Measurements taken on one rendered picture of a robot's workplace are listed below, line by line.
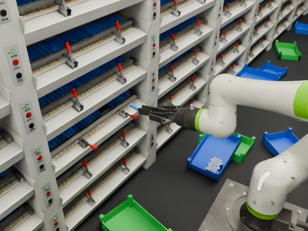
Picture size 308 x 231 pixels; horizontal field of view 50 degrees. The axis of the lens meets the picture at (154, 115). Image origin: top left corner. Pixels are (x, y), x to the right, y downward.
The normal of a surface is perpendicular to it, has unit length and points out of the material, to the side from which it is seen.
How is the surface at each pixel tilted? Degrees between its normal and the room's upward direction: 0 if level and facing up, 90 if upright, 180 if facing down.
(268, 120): 0
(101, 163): 18
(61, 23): 108
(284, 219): 2
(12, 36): 90
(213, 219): 2
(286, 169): 13
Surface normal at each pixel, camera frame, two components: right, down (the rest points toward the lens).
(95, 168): 0.27, -0.67
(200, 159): -0.16, -0.63
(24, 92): 0.82, 0.35
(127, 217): 0.02, -0.82
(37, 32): 0.77, 0.58
